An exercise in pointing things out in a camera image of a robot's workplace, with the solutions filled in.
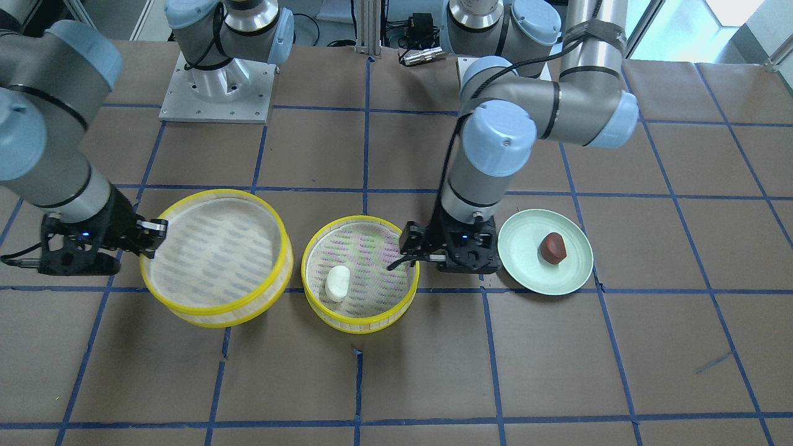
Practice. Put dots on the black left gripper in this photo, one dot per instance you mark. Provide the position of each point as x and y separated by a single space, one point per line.
436 236

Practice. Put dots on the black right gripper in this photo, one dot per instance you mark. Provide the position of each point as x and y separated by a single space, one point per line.
116 223

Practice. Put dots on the white bun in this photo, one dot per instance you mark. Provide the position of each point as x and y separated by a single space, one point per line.
337 283

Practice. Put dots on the yellow steamer basket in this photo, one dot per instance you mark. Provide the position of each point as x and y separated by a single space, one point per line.
226 259
375 296

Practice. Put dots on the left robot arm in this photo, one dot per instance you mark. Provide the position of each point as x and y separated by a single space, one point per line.
535 76

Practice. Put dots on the light green plate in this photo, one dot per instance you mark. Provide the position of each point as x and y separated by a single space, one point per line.
518 247

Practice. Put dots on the dark red bun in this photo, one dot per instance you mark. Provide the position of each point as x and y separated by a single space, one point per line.
552 249

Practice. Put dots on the silver metal connector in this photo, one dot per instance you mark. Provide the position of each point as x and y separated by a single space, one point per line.
416 57

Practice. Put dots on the black power adapter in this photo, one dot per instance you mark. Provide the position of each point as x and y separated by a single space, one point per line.
420 29

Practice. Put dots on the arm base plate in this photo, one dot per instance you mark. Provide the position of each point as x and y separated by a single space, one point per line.
462 64
240 92

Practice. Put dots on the aluminium frame post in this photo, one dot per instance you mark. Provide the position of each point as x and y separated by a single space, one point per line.
368 28

